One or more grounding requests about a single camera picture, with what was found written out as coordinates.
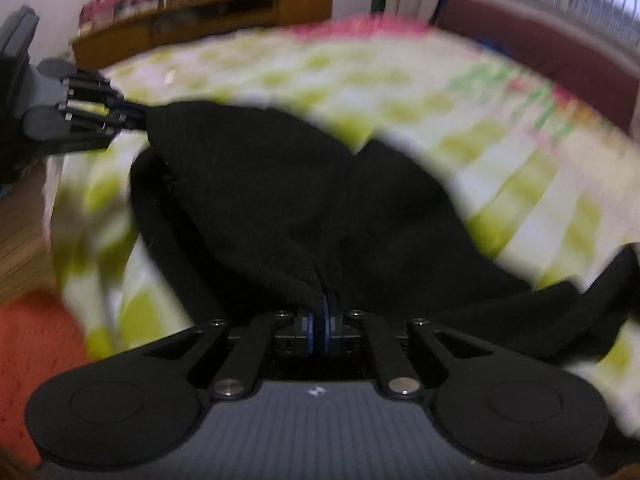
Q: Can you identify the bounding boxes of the black pants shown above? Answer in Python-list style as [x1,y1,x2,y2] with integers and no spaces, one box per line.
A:
[128,101,640,367]

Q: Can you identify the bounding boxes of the green checked bed sheet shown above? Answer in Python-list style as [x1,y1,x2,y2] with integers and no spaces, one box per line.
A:
[46,14,640,436]

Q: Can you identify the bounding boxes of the wooden cabinet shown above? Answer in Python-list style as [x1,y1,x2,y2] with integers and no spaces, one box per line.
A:
[70,0,334,70]

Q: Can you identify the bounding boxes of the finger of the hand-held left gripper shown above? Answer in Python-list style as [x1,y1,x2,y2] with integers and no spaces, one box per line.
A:
[57,101,148,137]
[60,72,152,114]

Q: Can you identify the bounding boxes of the orange floor mat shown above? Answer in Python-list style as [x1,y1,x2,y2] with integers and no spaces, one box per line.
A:
[0,287,103,468]

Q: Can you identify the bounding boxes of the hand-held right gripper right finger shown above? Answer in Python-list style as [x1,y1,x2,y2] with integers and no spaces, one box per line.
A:
[323,300,495,400]

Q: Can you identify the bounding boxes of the dark red headboard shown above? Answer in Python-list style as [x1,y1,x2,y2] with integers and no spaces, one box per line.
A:
[436,0,640,137]

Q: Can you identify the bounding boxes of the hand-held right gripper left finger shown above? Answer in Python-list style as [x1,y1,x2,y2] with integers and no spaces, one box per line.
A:
[144,304,322,402]

